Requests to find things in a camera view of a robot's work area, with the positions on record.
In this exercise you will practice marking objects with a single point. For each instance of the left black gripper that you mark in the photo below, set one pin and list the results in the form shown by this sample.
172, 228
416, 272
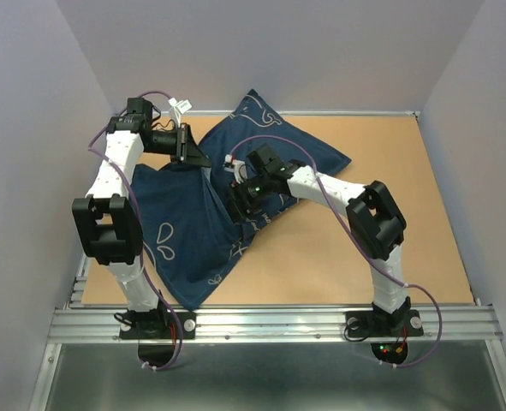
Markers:
186, 150

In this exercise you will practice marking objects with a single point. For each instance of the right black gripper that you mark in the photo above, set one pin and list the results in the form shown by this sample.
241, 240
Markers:
240, 211

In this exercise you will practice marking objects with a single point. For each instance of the blue denim pillowcase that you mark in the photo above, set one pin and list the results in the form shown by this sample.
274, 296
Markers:
193, 240

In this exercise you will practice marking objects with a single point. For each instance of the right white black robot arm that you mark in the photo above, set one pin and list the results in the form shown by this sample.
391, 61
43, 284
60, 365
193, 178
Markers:
374, 221

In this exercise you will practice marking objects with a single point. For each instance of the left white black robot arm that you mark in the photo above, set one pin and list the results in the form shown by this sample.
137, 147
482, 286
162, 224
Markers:
126, 149

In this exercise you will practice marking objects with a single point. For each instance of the grey metal front panel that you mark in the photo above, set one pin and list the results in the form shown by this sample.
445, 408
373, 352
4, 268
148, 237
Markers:
317, 376

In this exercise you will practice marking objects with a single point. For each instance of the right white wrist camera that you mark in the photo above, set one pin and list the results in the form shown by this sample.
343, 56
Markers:
236, 167

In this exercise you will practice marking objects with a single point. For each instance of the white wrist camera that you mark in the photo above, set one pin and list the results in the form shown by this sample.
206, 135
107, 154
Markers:
177, 109
236, 167

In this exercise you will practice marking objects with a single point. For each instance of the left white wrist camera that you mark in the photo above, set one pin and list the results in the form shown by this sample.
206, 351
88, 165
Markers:
177, 109

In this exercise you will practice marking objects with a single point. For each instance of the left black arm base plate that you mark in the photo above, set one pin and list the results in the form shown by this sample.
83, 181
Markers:
154, 325

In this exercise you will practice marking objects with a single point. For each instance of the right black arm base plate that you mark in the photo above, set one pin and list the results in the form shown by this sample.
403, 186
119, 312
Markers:
361, 325

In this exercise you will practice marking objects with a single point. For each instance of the front aluminium extrusion rail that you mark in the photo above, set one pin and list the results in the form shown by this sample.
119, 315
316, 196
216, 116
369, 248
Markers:
279, 324

